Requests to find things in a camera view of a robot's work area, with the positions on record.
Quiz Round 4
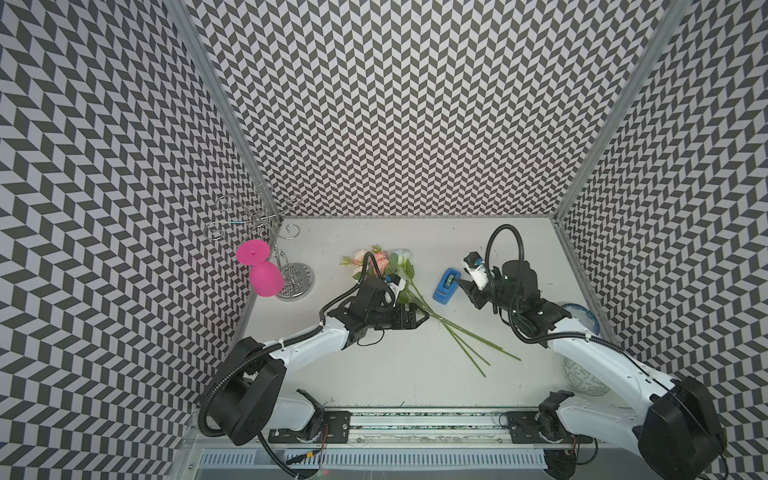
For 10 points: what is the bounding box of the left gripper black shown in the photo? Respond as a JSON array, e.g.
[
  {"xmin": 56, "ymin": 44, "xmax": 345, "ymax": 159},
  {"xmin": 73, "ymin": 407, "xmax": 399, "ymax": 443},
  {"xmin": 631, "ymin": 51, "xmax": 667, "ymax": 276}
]
[{"xmin": 367, "ymin": 302, "xmax": 430, "ymax": 330}]

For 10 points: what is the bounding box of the blue tape dispenser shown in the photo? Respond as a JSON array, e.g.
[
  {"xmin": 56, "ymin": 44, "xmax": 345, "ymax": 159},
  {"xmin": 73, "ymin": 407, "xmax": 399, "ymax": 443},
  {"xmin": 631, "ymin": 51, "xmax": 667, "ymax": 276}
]
[{"xmin": 432, "ymin": 268, "xmax": 461, "ymax": 305}]

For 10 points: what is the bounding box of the artificial rose bouquet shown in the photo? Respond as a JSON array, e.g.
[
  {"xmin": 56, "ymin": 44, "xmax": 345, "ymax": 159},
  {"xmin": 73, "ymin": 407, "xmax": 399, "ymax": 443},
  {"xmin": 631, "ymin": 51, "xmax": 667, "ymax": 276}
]
[{"xmin": 340, "ymin": 245, "xmax": 521, "ymax": 378}]

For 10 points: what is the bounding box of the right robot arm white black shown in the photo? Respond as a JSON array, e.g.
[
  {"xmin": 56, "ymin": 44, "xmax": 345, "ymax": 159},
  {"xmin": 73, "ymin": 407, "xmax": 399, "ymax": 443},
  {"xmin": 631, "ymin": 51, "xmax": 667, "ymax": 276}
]
[{"xmin": 458, "ymin": 224, "xmax": 727, "ymax": 479}]

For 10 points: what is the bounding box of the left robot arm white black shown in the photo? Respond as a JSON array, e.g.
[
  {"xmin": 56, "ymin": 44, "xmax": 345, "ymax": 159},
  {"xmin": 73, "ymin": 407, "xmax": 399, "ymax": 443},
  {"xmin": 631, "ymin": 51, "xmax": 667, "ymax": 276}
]
[{"xmin": 197, "ymin": 252, "xmax": 430, "ymax": 446}]

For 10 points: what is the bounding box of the blue patterned bowl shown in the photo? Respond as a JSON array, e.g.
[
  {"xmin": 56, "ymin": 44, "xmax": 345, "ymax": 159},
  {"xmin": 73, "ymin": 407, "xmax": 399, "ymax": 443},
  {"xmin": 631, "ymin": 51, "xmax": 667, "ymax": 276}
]
[{"xmin": 562, "ymin": 303, "xmax": 601, "ymax": 336}]

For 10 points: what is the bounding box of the patterned round plate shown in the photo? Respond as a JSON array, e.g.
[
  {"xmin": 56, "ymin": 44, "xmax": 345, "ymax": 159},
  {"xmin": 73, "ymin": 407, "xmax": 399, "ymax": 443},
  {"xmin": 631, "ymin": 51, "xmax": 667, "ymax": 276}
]
[{"xmin": 563, "ymin": 358, "xmax": 610, "ymax": 397}]

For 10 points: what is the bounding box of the pink wine glass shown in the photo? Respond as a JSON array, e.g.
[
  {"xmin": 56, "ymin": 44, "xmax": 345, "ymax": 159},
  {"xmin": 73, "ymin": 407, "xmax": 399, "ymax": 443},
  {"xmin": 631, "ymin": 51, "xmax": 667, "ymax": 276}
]
[{"xmin": 236, "ymin": 239, "xmax": 285, "ymax": 297}]

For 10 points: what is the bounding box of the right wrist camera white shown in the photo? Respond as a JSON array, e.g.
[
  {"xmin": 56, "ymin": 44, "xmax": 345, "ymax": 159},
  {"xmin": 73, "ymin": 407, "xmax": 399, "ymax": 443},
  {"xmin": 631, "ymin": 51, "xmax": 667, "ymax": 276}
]
[{"xmin": 463, "ymin": 251, "xmax": 489, "ymax": 290}]

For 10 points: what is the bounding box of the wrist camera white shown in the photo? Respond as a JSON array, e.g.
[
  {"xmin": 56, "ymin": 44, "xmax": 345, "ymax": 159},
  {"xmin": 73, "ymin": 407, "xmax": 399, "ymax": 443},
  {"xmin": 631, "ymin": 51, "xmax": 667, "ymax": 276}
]
[
  {"xmin": 463, "ymin": 251, "xmax": 489, "ymax": 290},
  {"xmin": 383, "ymin": 274, "xmax": 407, "ymax": 305}
]

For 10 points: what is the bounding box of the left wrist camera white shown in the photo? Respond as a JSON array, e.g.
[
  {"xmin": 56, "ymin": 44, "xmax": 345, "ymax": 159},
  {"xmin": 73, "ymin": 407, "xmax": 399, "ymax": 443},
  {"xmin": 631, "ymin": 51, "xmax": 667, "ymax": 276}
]
[{"xmin": 383, "ymin": 274, "xmax": 407, "ymax": 305}]

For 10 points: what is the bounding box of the aluminium mounting rail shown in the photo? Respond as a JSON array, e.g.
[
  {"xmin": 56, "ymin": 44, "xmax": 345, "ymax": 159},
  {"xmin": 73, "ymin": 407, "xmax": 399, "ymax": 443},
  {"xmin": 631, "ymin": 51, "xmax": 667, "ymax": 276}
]
[{"xmin": 179, "ymin": 407, "xmax": 682, "ymax": 472}]

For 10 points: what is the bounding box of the wire glass rack stand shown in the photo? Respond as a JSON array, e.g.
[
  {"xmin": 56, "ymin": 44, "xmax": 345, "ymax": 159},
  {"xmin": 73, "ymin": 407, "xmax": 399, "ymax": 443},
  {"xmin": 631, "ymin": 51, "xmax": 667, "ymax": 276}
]
[{"xmin": 203, "ymin": 195, "xmax": 315, "ymax": 302}]

